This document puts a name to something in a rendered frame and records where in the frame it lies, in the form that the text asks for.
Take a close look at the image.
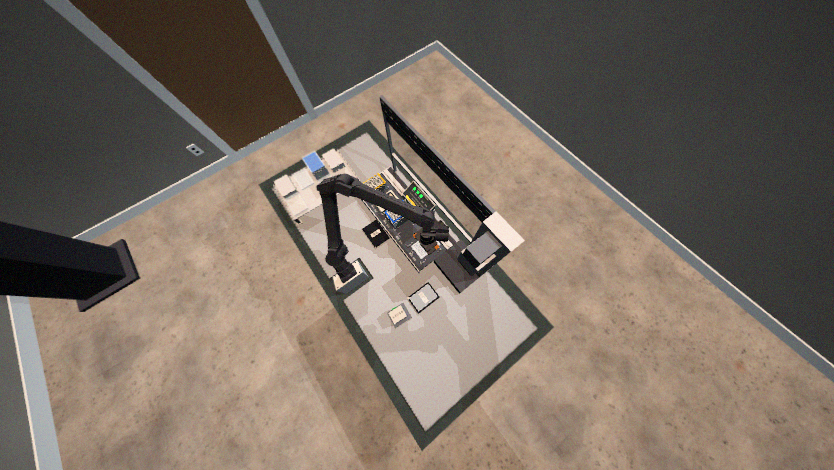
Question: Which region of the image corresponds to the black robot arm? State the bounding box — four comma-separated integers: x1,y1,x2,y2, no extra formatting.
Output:
316,173,449,284

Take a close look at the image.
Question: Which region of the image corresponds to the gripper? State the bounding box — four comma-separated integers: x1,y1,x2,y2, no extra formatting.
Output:
413,229,439,255

